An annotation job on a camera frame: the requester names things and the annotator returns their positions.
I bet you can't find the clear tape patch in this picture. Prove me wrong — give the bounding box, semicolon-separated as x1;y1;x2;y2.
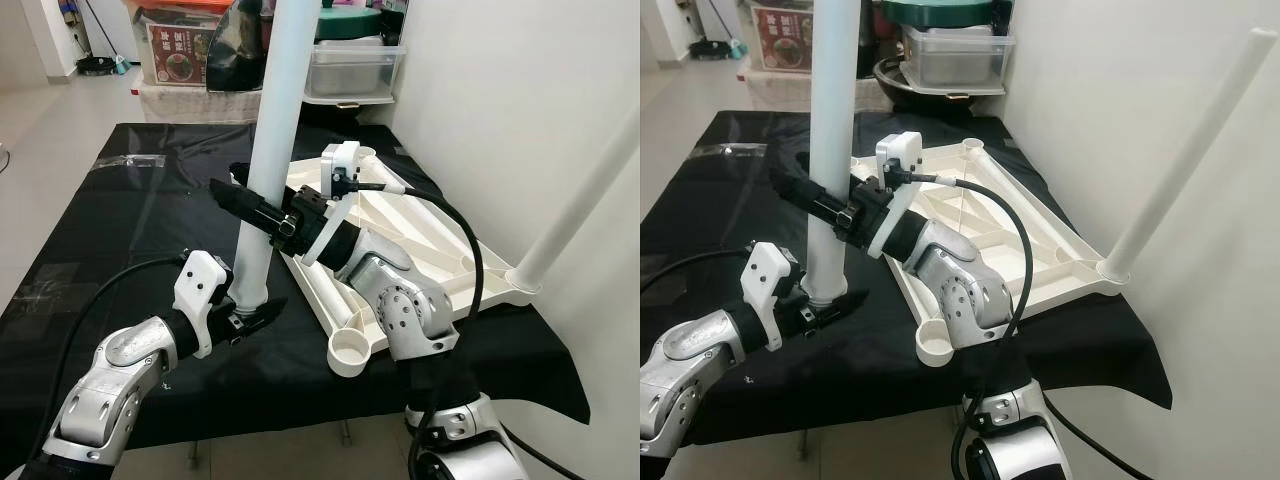
5;268;63;313

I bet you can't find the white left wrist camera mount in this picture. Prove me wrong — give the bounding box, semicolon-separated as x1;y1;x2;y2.
172;250;234;361
745;240;807;353

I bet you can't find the clear box with orange lid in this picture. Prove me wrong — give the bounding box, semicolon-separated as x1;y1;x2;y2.
745;0;816;73
130;0;246;89

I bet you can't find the floor mop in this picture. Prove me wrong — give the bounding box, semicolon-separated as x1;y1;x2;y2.
75;0;131;79
690;0;746;61

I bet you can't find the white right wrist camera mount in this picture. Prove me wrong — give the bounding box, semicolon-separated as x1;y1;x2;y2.
298;142;389;269
868;130;926;263

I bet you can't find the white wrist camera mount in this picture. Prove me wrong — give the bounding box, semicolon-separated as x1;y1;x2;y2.
745;240;807;353
298;142;389;269
868;130;926;263
172;250;234;361

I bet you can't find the black wok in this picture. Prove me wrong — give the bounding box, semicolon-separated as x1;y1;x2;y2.
872;58;1001;111
295;95;396;129

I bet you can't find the clear tape strip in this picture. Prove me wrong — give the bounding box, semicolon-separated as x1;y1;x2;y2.
695;142;766;161
95;150;166;173

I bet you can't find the white plastic table leg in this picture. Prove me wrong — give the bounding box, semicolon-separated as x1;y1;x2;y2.
505;95;641;296
228;0;323;313
1098;28;1280;286
805;0;869;306

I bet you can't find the glossy black bag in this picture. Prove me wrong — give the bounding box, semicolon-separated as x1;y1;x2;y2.
205;0;271;93

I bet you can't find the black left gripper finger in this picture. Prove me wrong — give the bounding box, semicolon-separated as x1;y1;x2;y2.
235;296;291;333
808;288;871;326

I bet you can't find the beige cloth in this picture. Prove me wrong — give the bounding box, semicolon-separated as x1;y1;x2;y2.
135;85;266;126
745;68;811;109

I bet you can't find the clear plastic container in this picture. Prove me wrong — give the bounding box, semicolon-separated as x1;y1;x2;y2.
900;25;1016;93
305;40;406;103

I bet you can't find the green pot lid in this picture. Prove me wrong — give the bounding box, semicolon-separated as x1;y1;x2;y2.
318;3;386;43
880;0;1001;29

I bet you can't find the black tablecloth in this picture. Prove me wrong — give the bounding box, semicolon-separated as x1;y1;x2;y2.
640;110;1173;446
0;122;591;451

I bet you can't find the white plastic table top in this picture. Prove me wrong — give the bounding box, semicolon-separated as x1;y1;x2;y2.
280;143;543;379
880;138;1136;371

